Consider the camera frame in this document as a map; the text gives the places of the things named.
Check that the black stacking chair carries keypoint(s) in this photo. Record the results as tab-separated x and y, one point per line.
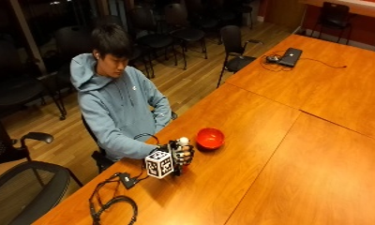
183	22
72	42
333	17
149	31
12	81

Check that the black mesh office chair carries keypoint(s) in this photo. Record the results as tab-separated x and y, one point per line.
27	190

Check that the white earbud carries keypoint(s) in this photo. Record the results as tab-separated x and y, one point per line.
96	55

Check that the white marker cube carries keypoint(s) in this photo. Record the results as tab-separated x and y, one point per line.
159	164

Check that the red bowl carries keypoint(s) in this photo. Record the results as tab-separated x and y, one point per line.
209	138

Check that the the person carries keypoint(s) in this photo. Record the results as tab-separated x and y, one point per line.
112	109

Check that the white-topped side table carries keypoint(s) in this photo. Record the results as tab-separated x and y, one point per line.
353	7

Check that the black seat of the person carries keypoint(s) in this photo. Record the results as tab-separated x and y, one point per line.
100	156

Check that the black office chair with armrest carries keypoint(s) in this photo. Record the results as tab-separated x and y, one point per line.
4	146

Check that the black armchair with metal legs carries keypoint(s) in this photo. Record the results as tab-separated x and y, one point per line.
236	47

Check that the black laptop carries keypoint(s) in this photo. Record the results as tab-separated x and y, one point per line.
291	56

